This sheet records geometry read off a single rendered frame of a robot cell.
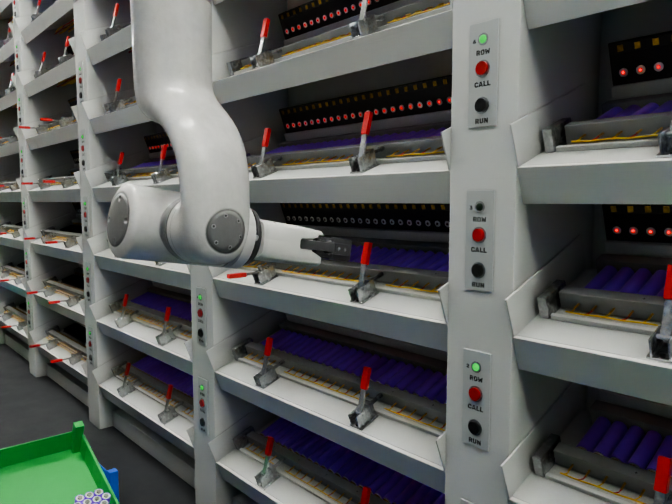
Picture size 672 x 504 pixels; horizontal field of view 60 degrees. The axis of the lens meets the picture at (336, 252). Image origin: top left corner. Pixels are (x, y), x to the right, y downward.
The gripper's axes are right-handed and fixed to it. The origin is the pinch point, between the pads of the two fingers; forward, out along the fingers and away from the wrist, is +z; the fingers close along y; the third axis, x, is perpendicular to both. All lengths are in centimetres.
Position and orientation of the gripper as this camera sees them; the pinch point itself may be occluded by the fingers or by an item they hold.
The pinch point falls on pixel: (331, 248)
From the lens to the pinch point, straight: 85.2
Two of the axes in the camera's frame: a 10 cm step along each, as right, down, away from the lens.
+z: 7.4, 1.0, 6.7
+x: 1.2, -9.9, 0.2
